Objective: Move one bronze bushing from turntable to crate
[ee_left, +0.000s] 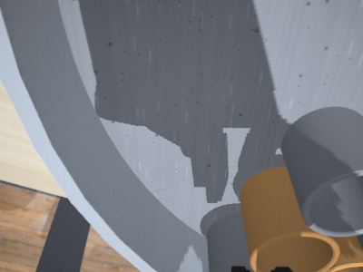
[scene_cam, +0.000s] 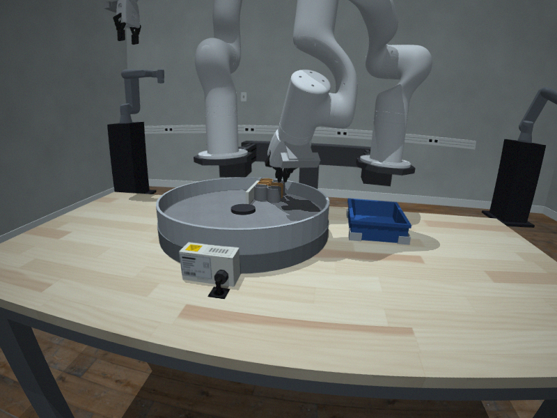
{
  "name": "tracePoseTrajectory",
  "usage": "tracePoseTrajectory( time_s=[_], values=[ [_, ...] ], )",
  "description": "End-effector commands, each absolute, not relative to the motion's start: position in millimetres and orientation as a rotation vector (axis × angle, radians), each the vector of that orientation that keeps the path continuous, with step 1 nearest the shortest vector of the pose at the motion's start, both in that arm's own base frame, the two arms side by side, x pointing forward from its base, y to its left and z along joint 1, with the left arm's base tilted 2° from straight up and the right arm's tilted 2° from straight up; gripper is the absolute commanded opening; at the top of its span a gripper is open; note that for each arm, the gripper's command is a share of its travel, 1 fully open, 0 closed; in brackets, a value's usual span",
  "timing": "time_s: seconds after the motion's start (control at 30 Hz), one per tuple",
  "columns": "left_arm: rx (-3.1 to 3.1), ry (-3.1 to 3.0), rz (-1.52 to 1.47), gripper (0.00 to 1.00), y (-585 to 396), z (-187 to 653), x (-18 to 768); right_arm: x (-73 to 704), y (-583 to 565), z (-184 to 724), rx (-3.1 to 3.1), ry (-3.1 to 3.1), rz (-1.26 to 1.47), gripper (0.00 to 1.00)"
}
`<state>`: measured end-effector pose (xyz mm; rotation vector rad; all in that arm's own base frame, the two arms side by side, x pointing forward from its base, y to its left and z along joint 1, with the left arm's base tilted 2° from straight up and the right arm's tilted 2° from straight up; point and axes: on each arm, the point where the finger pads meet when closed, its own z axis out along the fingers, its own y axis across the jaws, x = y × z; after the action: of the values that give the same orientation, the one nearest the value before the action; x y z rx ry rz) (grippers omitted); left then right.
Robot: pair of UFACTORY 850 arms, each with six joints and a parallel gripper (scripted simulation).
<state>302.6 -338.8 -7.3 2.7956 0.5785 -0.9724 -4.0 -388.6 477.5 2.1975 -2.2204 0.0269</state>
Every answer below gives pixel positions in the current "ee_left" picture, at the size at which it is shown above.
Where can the grey metal bushing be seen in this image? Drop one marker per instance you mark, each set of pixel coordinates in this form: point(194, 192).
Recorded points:
point(227, 244)
point(360, 240)
point(323, 151)

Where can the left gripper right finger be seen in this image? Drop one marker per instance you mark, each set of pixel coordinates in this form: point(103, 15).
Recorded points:
point(282, 269)

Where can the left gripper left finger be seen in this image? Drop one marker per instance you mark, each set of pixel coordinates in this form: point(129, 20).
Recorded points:
point(239, 269)

